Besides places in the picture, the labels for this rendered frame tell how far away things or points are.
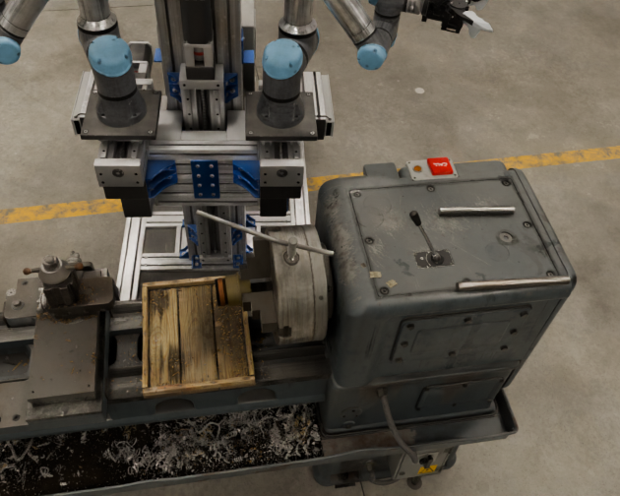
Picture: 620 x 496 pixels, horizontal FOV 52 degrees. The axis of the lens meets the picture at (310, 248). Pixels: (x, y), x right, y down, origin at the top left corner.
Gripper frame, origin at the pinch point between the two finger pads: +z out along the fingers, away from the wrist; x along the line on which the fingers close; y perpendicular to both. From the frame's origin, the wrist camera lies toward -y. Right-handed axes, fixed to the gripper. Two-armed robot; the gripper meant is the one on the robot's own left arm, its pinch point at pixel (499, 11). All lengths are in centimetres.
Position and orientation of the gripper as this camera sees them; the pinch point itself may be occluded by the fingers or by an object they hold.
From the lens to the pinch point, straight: 189.6
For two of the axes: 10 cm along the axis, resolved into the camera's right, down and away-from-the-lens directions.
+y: -0.2, 5.2, 8.5
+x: -3.1, 8.1, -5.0
